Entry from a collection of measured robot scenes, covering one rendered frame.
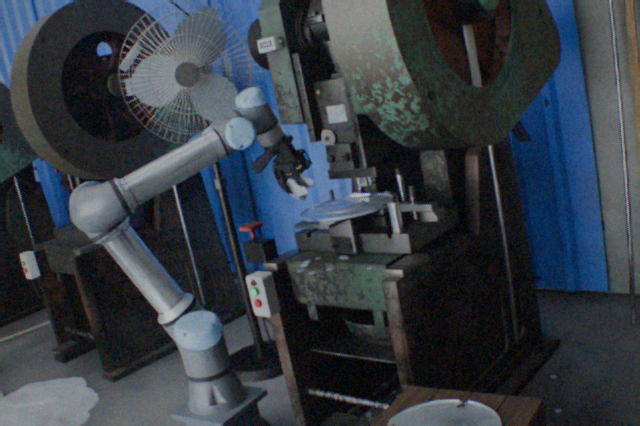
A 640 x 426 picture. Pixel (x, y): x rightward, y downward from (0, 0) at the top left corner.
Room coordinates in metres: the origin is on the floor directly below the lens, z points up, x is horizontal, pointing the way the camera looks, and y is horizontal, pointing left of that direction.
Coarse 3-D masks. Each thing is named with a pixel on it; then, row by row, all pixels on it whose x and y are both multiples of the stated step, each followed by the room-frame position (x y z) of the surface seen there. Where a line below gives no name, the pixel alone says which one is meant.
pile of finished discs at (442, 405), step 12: (408, 408) 1.53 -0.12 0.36; (420, 408) 1.53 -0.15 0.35; (432, 408) 1.51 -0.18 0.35; (444, 408) 1.50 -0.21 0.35; (456, 408) 1.49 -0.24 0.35; (468, 408) 1.47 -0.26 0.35; (480, 408) 1.46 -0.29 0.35; (396, 420) 1.49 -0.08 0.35; (408, 420) 1.48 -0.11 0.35; (420, 420) 1.47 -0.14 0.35; (432, 420) 1.45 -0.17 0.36; (444, 420) 1.43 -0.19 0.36; (456, 420) 1.42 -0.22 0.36; (468, 420) 1.42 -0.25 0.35; (480, 420) 1.41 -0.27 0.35; (492, 420) 1.39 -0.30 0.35
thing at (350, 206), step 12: (324, 204) 2.17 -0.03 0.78; (336, 204) 2.12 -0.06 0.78; (348, 204) 2.07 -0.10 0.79; (360, 204) 2.03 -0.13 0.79; (372, 204) 2.02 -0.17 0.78; (384, 204) 2.00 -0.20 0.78; (300, 216) 2.06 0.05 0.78; (312, 216) 2.03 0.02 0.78; (324, 216) 2.00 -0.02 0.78; (336, 216) 1.96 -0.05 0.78; (348, 216) 1.92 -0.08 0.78
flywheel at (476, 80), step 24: (432, 0) 1.82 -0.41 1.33; (456, 0) 1.78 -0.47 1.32; (480, 0) 1.77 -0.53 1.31; (504, 0) 2.08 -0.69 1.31; (432, 24) 1.81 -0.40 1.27; (456, 24) 1.84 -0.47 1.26; (480, 24) 2.01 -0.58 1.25; (504, 24) 2.07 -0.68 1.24; (456, 48) 1.88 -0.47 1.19; (480, 48) 1.99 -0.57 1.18; (504, 48) 2.04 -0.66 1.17; (456, 72) 1.87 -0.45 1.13; (480, 72) 1.97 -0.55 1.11
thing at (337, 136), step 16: (336, 80) 2.07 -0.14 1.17; (320, 96) 2.12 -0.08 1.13; (336, 96) 2.08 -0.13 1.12; (320, 112) 2.13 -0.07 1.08; (336, 112) 2.09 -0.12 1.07; (336, 128) 2.10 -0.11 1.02; (352, 128) 2.06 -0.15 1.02; (336, 144) 2.08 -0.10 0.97; (352, 144) 2.04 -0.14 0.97; (368, 144) 2.06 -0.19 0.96; (384, 144) 2.12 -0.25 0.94; (336, 160) 2.08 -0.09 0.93; (352, 160) 2.04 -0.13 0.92; (368, 160) 2.05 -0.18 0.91; (384, 160) 2.11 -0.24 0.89
